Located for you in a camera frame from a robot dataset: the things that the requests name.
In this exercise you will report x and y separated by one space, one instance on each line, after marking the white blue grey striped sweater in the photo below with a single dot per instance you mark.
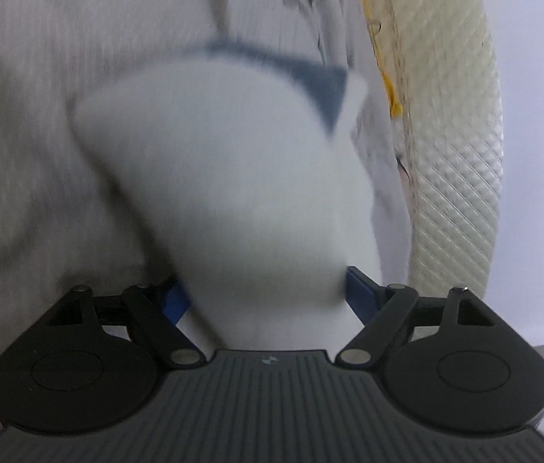
241 165

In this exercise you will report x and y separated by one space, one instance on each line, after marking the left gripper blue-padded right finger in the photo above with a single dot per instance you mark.
384 311

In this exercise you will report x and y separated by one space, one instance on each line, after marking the cream quilted headboard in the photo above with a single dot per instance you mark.
440 56

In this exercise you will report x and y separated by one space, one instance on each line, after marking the yellow cloth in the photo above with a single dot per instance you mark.
374 27

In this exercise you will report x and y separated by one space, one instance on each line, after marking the grey bed cover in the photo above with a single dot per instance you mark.
59 223

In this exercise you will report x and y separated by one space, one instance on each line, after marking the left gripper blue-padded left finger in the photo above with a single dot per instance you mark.
153 312

